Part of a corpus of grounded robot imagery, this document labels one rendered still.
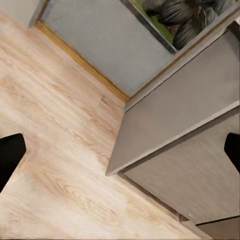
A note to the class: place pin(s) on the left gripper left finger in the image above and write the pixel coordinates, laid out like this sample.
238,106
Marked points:
12,149

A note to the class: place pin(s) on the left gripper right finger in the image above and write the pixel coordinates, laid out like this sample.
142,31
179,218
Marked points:
232,149

